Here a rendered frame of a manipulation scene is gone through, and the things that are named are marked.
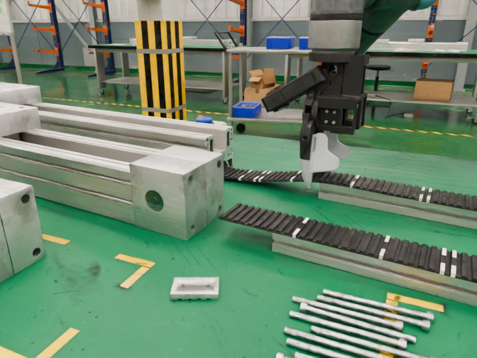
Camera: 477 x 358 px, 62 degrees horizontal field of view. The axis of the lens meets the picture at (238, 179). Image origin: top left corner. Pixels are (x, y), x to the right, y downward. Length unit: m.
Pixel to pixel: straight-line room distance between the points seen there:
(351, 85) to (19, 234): 0.48
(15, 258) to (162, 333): 0.21
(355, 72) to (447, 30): 7.54
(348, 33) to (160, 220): 0.37
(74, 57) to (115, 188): 10.94
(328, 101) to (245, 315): 0.34
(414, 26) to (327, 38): 7.54
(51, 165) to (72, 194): 0.06
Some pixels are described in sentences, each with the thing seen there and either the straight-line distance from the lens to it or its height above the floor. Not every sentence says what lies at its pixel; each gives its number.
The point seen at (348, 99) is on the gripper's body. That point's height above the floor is 0.95.
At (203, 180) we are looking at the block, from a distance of 0.54.
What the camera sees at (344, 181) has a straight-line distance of 0.66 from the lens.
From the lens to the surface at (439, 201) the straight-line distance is 0.64.
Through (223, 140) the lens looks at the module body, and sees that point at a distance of 0.77.
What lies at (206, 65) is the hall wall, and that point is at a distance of 9.21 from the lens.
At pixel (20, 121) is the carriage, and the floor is 0.88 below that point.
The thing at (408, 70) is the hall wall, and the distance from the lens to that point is 8.16.
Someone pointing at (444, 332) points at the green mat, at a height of 0.78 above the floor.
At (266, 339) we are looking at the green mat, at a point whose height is 0.78.
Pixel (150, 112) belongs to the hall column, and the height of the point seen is 0.27.
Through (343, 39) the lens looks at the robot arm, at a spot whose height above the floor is 1.03.
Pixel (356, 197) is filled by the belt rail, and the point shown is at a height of 0.79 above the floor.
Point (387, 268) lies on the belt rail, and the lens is 0.48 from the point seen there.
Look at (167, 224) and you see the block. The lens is 0.55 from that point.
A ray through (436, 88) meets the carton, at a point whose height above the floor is 0.36.
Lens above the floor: 1.05
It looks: 21 degrees down
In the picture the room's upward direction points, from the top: straight up
